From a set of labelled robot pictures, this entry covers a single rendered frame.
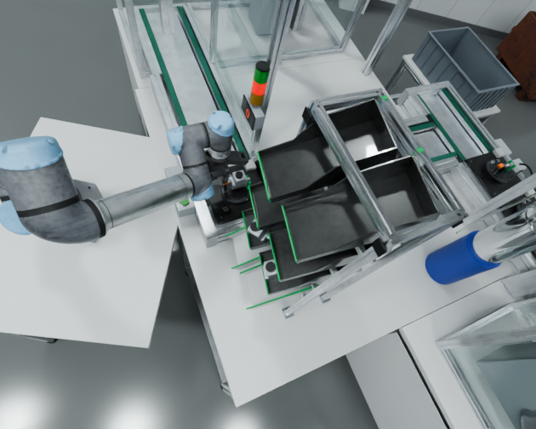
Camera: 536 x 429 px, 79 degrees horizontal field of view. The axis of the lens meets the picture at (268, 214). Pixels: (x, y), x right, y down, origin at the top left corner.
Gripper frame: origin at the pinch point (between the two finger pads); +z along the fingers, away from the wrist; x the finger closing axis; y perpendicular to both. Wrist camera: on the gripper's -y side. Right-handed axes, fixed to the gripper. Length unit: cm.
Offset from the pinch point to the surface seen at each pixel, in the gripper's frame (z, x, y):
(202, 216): 11.2, 7.0, 9.9
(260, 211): -28.4, 28.0, -0.1
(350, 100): -59, 21, -19
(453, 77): 29, -53, -191
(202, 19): 21, -123, -31
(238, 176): -2.3, 1.0, -6.3
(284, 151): -46, 22, -5
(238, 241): 6.5, 22.9, 0.8
